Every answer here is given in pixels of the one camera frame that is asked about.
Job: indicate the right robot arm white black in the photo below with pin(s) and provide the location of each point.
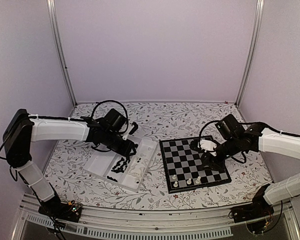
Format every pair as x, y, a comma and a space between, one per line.
279, 142

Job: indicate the right aluminium frame post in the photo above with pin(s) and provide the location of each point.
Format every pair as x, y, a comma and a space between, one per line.
251, 52

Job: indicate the pile of black chess pieces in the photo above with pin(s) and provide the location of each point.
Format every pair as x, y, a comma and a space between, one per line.
118, 169

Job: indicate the front aluminium rail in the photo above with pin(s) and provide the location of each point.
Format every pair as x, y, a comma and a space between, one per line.
104, 223

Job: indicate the white bishop piece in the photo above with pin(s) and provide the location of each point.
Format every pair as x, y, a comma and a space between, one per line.
198, 180

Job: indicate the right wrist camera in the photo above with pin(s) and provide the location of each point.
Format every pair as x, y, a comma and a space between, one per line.
203, 146

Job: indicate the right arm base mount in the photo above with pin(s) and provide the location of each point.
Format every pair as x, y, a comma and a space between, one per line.
257, 215

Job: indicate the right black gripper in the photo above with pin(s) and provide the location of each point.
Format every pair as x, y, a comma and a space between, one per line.
209, 161

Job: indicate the black grey chessboard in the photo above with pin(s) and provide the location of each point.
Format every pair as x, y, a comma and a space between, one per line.
178, 159

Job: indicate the clear plastic piece tray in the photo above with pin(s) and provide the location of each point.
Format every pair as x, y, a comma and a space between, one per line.
99, 164

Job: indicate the floral patterned table mat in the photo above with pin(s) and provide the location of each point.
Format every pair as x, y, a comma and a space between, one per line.
156, 121

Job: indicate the left aluminium frame post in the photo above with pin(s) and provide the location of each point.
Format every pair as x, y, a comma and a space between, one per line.
59, 49

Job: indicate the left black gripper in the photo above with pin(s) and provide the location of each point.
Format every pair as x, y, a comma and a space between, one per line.
126, 150

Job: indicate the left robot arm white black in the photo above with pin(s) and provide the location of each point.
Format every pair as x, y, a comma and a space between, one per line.
25, 129

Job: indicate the aluminium frame post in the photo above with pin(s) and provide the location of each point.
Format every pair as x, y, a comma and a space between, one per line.
59, 49
251, 52

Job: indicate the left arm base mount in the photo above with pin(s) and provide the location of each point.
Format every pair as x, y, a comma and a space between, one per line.
69, 211

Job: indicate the pile of white chess pieces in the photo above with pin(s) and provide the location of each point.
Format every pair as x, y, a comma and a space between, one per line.
140, 164

